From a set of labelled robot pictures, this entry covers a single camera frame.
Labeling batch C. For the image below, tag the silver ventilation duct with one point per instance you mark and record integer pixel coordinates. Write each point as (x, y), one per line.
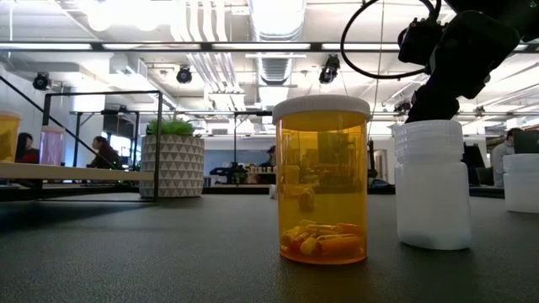
(275, 25)

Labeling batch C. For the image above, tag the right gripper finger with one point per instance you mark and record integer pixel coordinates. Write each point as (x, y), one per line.
(433, 107)

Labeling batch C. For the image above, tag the wooden cutting board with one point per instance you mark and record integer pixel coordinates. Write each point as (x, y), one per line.
(84, 171)

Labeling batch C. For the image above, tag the large white medicine bottle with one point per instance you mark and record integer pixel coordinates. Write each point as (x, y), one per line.
(524, 185)

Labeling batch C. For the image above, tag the large amber pill bottle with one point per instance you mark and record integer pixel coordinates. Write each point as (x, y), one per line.
(8, 136)
(322, 177)

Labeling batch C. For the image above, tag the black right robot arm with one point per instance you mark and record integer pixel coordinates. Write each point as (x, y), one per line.
(530, 17)

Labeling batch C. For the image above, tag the black metal rack frame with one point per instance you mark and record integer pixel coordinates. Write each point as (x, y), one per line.
(105, 112)

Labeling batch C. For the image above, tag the black background robot arm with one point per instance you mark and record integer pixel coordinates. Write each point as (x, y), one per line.
(229, 172)

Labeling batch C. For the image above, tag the black overhead light bar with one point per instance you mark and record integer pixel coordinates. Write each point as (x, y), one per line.
(206, 46)

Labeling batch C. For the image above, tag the pink pill bottle white cap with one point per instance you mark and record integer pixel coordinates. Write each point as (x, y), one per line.
(51, 147)

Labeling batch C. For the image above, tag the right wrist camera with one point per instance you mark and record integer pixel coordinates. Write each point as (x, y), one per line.
(421, 42)

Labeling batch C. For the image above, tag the dark computer monitor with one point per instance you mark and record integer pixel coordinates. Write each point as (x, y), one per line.
(526, 142)

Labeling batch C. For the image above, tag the small white medicine bottle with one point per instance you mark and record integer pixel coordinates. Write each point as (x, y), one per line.
(433, 202)

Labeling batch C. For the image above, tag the black ceiling spotlight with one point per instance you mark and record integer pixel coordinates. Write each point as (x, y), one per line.
(329, 69)
(402, 106)
(41, 81)
(184, 75)

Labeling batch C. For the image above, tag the black table mat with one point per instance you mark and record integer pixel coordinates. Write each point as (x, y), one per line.
(168, 252)

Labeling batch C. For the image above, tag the white patterned planter with succulent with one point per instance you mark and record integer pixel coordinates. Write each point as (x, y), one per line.
(172, 168)

